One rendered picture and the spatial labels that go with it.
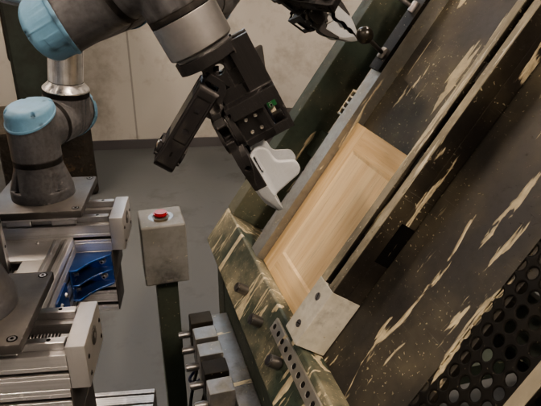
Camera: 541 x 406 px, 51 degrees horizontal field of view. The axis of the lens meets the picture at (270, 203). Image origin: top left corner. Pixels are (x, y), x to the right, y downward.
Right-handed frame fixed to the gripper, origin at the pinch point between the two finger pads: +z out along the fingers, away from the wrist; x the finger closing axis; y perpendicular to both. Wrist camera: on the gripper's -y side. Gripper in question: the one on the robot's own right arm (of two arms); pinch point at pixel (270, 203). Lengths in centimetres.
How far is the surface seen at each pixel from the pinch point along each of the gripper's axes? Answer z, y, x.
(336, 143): 22, 13, 62
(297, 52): 77, 35, 416
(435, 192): 24.6, 23.6, 25.6
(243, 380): 50, -29, 33
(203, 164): 110, -74, 368
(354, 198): 28, 11, 44
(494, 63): 9, 41, 28
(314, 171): 26, 6, 61
